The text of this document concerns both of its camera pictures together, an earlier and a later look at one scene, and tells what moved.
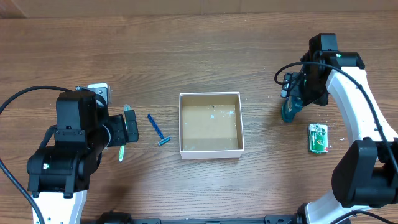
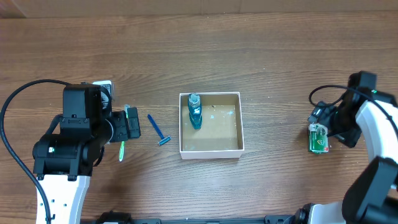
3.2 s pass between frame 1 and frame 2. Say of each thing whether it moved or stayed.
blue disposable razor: stayed
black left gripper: stayed
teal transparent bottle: moved
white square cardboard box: stayed
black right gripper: moved
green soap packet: stayed
